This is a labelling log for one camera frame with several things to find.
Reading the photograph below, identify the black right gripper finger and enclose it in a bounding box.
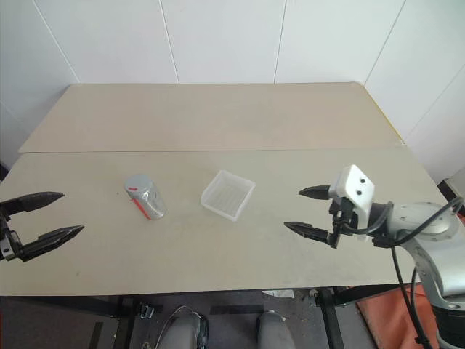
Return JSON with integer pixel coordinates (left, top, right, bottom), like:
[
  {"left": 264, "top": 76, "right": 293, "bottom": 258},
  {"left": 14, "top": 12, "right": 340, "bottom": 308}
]
[
  {"left": 283, "top": 221, "right": 339, "bottom": 250},
  {"left": 298, "top": 184, "right": 332, "bottom": 201}
]

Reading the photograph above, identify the orange floor mat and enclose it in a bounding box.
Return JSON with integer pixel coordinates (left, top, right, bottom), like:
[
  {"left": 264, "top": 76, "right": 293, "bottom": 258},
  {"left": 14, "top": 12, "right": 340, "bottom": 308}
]
[{"left": 355, "top": 284, "right": 443, "bottom": 349}]

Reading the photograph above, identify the grey rounded leg cover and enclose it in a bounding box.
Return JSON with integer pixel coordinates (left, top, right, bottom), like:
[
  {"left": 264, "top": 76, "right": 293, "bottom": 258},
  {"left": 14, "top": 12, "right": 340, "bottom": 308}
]
[
  {"left": 165, "top": 304, "right": 211, "bottom": 349},
  {"left": 255, "top": 310, "right": 297, "bottom": 349}
]

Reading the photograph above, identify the black metal table frame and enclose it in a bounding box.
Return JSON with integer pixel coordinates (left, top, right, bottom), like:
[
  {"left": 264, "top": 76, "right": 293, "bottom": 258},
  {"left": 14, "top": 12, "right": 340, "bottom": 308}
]
[{"left": 0, "top": 282, "right": 424, "bottom": 349}]

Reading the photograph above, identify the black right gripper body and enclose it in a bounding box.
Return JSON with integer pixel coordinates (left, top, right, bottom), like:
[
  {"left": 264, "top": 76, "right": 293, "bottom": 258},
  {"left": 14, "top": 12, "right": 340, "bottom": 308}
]
[{"left": 328, "top": 195, "right": 360, "bottom": 238}]

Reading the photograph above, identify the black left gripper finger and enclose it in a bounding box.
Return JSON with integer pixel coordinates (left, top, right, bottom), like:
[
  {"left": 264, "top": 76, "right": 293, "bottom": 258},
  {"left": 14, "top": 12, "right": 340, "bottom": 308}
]
[
  {"left": 0, "top": 190, "right": 66, "bottom": 220},
  {"left": 15, "top": 225, "right": 86, "bottom": 262}
]

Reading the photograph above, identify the black chair part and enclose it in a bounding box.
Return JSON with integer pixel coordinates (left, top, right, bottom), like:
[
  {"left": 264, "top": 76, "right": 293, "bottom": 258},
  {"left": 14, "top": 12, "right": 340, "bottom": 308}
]
[{"left": 437, "top": 177, "right": 465, "bottom": 220}]

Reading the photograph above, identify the silver and red pouch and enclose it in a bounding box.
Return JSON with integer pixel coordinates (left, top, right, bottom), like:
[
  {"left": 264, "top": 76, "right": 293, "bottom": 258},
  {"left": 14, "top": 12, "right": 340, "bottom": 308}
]
[{"left": 124, "top": 173, "right": 169, "bottom": 222}]

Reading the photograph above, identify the white paper scrap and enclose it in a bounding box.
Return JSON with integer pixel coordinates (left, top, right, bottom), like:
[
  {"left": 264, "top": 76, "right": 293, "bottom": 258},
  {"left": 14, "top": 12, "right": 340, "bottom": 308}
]
[{"left": 261, "top": 289, "right": 296, "bottom": 300}]

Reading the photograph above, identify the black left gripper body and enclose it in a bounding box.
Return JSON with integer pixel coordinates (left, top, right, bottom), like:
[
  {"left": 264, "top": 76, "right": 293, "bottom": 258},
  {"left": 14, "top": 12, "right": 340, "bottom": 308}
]
[{"left": 0, "top": 213, "right": 24, "bottom": 263}]

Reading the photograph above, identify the clear plastic tray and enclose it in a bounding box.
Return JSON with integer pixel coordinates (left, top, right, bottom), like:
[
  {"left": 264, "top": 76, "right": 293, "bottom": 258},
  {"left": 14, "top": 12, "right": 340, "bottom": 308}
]
[{"left": 200, "top": 169, "right": 256, "bottom": 224}]

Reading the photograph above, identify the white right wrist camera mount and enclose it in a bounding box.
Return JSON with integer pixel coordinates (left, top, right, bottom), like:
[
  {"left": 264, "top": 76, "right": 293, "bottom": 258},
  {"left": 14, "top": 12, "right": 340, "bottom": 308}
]
[{"left": 328, "top": 164, "right": 376, "bottom": 244}]

